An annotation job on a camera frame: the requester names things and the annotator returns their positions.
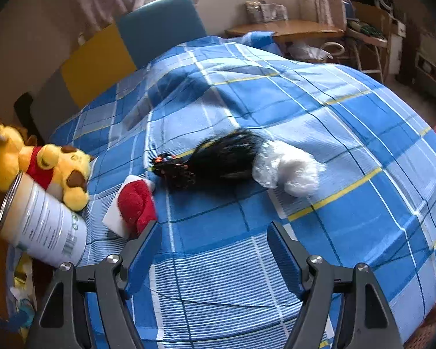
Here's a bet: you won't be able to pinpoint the white chair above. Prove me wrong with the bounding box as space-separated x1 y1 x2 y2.
321 38 387 83

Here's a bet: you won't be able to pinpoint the black hair wig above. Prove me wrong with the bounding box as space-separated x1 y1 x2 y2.
151 129 265 190

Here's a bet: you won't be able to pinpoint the white stuffing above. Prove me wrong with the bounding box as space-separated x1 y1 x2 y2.
252 140 326 198

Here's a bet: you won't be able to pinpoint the yellow bear plush toy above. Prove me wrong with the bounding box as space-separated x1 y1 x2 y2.
0 120 94 212

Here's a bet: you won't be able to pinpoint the white metal tin can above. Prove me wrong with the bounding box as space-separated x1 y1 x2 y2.
0 172 87 267

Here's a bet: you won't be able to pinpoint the white foam sponge block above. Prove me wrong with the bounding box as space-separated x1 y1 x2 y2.
102 175 156 239

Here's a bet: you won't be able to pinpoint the blue plaid bed cover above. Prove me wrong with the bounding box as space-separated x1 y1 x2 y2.
50 32 436 348

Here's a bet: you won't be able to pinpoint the clear containers on desk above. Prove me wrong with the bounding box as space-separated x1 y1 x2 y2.
246 0 288 24

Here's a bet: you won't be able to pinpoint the wooden side desk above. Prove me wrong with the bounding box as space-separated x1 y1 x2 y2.
225 20 345 43

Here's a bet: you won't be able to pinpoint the grey yellow blue headboard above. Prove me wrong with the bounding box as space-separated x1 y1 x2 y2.
14 0 207 142

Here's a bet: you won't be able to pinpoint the red fuzzy sock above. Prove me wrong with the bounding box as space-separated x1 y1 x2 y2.
117 179 157 238

